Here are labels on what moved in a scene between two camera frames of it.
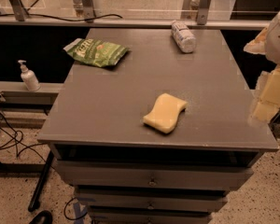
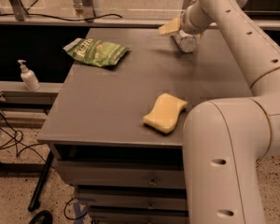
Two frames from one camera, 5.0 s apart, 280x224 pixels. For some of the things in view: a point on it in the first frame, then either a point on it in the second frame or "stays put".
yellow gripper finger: (258, 46) -> (193, 21)
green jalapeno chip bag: (98, 53) stays put
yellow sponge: (164, 115) stays put
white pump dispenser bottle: (29, 77) stays put
